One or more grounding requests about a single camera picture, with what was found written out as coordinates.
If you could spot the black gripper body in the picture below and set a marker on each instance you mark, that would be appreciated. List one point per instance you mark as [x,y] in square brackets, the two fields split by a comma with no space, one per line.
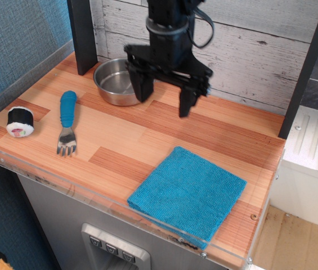
[171,58]

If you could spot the blue handled metal fork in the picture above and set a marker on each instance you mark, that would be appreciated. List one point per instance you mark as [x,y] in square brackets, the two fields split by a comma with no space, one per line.
[67,141]

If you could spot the stainless steel pot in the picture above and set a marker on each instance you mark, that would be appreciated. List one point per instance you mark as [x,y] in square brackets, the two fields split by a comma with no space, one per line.
[113,82]

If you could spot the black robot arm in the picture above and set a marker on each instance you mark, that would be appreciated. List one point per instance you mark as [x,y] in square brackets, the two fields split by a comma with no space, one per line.
[174,14]

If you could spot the clear acrylic table edge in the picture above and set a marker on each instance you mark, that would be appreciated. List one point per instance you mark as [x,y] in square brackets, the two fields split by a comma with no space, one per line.
[109,252]

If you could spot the blue folded cloth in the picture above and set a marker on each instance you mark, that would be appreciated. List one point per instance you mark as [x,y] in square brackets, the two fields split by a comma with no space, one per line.
[188,195]

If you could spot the plush sushi roll toy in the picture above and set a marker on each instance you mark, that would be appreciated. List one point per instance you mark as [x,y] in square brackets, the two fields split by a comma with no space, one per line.
[20,122]

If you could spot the dark right vertical post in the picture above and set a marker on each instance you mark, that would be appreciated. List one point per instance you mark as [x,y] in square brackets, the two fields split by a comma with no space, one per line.
[300,87]

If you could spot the dark left vertical post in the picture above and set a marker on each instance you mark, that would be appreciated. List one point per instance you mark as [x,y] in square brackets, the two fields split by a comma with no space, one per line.
[83,35]

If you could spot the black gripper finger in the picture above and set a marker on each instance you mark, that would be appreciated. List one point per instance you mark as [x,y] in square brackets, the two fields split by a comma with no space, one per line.
[142,81]
[188,99]

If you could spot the grey cabinet with buttons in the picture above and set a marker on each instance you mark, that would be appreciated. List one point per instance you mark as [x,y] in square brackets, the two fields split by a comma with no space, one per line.
[62,218]

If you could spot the dark vertical post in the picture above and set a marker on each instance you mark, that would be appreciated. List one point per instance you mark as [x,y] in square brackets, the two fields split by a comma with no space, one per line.
[300,87]
[83,35]

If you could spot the white ridged side unit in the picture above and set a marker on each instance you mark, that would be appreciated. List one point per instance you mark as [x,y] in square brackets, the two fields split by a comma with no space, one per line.
[295,189]

